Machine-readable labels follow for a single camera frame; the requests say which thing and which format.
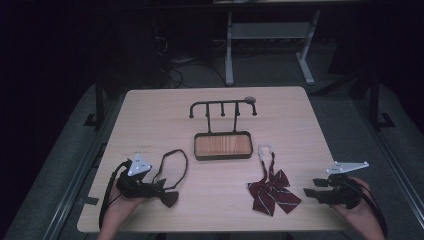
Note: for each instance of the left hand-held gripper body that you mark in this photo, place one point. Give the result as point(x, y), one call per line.
point(133, 186)

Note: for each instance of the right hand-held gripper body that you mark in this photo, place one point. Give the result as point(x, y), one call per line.
point(340, 196)

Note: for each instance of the dark brown bow tie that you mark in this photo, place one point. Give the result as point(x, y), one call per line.
point(170, 198)

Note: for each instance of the red striped bow tie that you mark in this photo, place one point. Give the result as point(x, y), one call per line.
point(273, 193)

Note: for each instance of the black rack with wooden tray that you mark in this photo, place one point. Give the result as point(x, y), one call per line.
point(222, 145)

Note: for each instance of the person's left hand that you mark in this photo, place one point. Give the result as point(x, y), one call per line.
point(120, 206)

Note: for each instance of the person's right hand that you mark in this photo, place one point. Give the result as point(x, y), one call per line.
point(365, 213)

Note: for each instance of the grey tape piece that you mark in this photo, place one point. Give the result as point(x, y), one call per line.
point(88, 201)

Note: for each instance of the black metal stand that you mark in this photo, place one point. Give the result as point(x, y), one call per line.
point(99, 100)
point(374, 96)

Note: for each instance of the grey round table grommet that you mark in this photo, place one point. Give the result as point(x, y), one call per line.
point(250, 99)

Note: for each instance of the white desk frame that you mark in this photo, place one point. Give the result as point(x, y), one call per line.
point(270, 30)

